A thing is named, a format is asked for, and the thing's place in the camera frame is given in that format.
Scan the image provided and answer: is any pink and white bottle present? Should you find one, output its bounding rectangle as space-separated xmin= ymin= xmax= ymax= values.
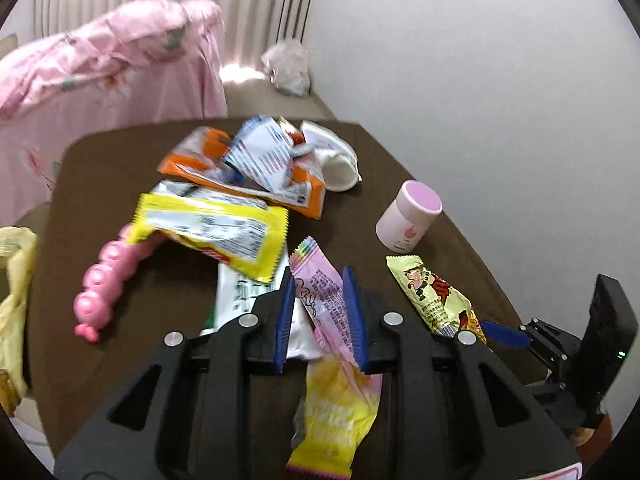
xmin=375 ymin=180 xmax=444 ymax=254

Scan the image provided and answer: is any pink floral bedding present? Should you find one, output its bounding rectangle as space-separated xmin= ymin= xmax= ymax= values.
xmin=0 ymin=0 xmax=229 ymax=228

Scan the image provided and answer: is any white and green wrapper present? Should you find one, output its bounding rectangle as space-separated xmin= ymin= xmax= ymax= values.
xmin=199 ymin=255 xmax=326 ymax=362

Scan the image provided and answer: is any pink caterpillar toy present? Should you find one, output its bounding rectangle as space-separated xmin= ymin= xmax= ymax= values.
xmin=74 ymin=224 xmax=166 ymax=345

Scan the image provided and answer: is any pink and yellow snack wrapper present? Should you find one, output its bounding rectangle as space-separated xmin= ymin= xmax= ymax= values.
xmin=286 ymin=236 xmax=384 ymax=479

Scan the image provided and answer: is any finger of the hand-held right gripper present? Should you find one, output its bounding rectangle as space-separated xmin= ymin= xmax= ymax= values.
xmin=481 ymin=321 xmax=534 ymax=349

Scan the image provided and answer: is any clear plastic bag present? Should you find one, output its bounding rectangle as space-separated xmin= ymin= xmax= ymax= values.
xmin=261 ymin=39 xmax=312 ymax=97

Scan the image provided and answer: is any yellow plastic bag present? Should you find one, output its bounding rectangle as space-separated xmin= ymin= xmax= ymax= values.
xmin=0 ymin=226 xmax=39 ymax=417

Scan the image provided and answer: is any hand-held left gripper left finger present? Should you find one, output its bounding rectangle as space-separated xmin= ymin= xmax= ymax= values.
xmin=54 ymin=266 xmax=296 ymax=480

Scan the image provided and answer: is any blue and white snack wrapper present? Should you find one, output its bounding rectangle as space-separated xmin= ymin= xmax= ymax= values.
xmin=222 ymin=116 xmax=314 ymax=196

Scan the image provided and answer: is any crumpled white paper cup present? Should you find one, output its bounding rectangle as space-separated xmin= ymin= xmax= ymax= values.
xmin=300 ymin=120 xmax=362 ymax=193

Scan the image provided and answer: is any yellow cartoon snack packet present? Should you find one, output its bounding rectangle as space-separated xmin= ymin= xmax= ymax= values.
xmin=386 ymin=255 xmax=488 ymax=346

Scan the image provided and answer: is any orange snack wrapper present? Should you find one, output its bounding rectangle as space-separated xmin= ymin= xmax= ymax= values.
xmin=158 ymin=127 xmax=326 ymax=220

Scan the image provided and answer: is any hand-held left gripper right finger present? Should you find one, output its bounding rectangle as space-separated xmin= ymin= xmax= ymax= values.
xmin=341 ymin=266 xmax=583 ymax=480

